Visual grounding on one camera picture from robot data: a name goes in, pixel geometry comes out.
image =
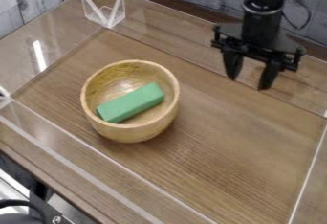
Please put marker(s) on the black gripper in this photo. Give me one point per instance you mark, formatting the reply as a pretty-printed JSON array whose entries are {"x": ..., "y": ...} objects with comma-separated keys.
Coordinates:
[{"x": 257, "y": 38}]

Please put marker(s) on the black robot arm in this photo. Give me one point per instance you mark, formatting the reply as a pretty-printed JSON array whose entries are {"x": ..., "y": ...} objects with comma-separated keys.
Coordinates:
[{"x": 263, "y": 6}]

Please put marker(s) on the clear acrylic corner bracket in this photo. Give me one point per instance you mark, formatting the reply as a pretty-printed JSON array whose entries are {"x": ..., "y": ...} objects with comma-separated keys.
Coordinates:
[{"x": 105, "y": 15}]

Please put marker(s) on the clear acrylic tray walls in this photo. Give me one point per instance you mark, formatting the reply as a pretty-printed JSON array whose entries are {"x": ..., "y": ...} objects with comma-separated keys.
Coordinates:
[{"x": 241, "y": 159}]

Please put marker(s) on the black metal table bracket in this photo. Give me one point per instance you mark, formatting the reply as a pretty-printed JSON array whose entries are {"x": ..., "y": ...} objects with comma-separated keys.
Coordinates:
[{"x": 58, "y": 211}]

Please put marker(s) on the green rectangular block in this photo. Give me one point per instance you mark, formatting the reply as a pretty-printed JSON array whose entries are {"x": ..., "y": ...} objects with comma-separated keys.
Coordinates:
[{"x": 129, "y": 105}]

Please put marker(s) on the wooden bowl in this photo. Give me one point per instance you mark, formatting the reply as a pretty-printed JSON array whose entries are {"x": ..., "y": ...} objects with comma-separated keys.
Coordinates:
[{"x": 118, "y": 79}]

